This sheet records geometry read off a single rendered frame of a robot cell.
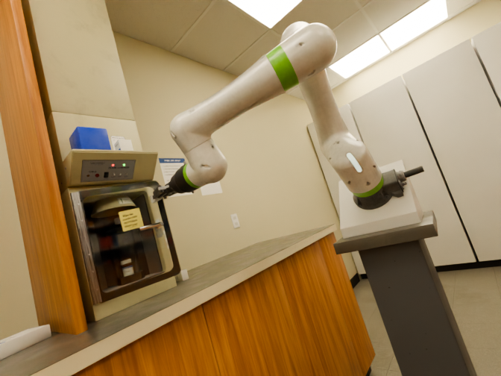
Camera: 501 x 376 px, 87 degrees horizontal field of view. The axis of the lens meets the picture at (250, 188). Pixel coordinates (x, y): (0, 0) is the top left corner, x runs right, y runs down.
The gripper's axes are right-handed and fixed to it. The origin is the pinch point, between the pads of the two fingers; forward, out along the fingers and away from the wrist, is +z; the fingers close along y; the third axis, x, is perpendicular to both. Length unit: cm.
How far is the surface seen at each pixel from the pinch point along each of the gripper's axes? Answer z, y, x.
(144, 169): 5.1, -0.8, -13.7
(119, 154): 0.5, 10.3, -18.3
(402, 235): -72, -37, 39
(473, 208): -84, -285, 71
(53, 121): 12.0, 26.0, -36.0
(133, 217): 5.7, 8.1, 5.6
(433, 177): -63, -285, 30
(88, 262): 9.9, 25.0, 17.4
